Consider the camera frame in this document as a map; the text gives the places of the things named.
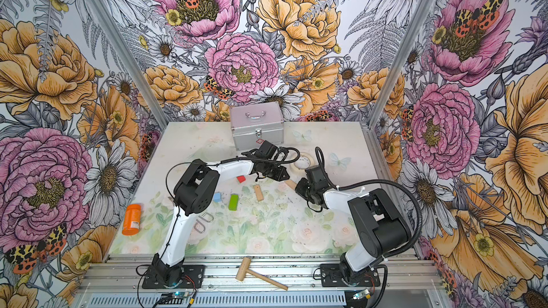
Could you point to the circuit board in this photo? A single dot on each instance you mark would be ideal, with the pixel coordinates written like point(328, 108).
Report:
point(190, 296)
point(363, 294)

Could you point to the light blue wood cube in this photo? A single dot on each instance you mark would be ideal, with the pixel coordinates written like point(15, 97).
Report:
point(217, 197)

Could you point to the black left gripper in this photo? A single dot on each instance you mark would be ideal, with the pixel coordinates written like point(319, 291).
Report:
point(282, 170)

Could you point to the left circuit board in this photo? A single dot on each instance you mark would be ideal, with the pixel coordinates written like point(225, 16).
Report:
point(190, 296)

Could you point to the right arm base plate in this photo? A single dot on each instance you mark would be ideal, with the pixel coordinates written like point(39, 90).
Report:
point(337, 275)

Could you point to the green wood block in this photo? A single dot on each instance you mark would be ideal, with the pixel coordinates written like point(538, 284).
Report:
point(233, 202)

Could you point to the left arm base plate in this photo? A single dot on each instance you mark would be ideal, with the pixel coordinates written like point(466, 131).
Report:
point(178, 277)

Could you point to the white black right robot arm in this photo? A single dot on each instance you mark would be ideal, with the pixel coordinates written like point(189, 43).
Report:
point(381, 228)

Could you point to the metal tongs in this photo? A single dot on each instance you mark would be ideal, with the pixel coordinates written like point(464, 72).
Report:
point(202, 222)

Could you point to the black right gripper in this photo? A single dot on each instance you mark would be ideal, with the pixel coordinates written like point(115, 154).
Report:
point(300, 188)

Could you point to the natural wood block 51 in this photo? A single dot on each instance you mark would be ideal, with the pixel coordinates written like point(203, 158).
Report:
point(291, 184)

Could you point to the masking tape roll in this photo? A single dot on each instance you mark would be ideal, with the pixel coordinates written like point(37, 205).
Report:
point(304, 162)

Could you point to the orange plastic bottle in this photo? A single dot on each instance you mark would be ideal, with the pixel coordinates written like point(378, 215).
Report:
point(132, 220)

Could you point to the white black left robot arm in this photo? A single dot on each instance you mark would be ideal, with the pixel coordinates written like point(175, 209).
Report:
point(193, 193)

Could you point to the wooden mallet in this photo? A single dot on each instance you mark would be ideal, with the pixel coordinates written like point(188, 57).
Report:
point(244, 270)

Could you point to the right circuit board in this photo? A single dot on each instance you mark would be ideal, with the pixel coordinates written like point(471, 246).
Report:
point(363, 294)

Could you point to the natural wood block 31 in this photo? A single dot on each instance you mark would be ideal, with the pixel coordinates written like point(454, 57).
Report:
point(258, 193)

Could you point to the aluminium front rail frame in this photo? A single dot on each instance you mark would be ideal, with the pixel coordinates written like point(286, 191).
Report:
point(406, 281)

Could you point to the silver pink metal case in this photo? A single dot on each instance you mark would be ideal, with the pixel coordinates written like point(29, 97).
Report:
point(253, 124)

